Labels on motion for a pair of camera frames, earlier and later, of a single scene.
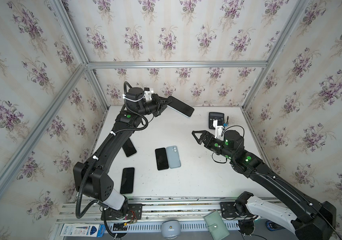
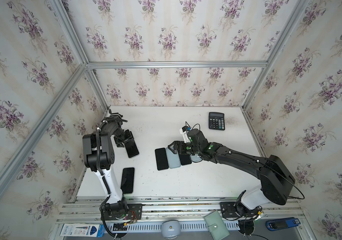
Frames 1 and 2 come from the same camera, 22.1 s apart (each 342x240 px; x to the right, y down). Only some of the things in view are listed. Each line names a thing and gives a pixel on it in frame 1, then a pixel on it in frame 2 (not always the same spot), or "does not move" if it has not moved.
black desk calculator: (220, 117) does not move
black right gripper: (205, 139) to (184, 147)
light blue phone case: (173, 156) does not move
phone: (180, 107) to (185, 159)
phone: (161, 159) does not move
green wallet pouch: (216, 226) does not move
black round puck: (246, 226) does not move
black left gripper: (161, 103) to (124, 139)
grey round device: (171, 229) does not move
